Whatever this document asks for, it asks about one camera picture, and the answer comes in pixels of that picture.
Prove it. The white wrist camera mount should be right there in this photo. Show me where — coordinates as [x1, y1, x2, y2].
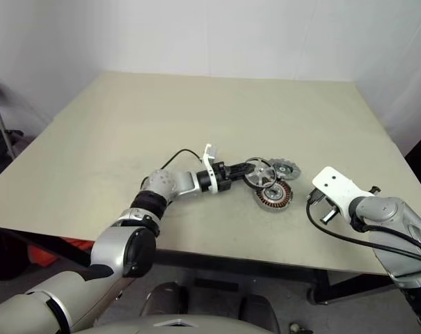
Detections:
[200, 143, 221, 195]
[311, 166, 371, 219]

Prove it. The grey robot torso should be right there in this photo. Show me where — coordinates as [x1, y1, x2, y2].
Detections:
[70, 315, 272, 334]

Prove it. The grey toothed gear plate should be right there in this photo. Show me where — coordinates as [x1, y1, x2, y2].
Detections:
[267, 157, 301, 181]

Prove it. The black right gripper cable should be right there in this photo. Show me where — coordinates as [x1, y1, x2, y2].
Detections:
[352, 222, 421, 255]

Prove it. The black right camera cable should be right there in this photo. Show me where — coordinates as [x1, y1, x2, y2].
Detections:
[305, 189, 421, 265]

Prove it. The red object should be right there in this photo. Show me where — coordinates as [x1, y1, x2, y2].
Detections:
[27, 239, 93, 269]

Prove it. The black floor plate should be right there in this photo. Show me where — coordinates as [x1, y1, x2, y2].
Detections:
[194, 278, 239, 294]

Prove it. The silver stand pole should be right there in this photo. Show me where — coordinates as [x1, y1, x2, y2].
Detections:
[0, 81, 15, 160]

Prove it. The motor stator with copper windings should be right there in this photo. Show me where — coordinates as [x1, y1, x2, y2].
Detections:
[253, 179, 294, 214]

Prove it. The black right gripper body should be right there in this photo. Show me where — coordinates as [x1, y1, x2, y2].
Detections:
[320, 205, 340, 225]

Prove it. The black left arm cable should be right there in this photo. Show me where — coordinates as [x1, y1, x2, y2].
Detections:
[160, 149, 203, 168]

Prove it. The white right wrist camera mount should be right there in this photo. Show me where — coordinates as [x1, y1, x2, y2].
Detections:
[311, 166, 371, 219]

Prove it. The silver spoked rotor cap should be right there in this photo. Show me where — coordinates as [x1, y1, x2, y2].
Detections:
[244, 157, 278, 191]

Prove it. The black table frame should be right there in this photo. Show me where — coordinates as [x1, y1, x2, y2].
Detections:
[0, 225, 399, 305]

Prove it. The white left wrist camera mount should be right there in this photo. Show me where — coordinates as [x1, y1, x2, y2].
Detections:
[200, 143, 221, 195]

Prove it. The black stand base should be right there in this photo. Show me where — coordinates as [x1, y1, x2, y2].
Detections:
[0, 128, 25, 157]

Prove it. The dark rounded shape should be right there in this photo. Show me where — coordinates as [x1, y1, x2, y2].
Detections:
[140, 282, 190, 317]
[239, 294, 280, 333]

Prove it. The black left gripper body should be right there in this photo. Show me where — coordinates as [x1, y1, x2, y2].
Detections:
[213, 161, 235, 193]

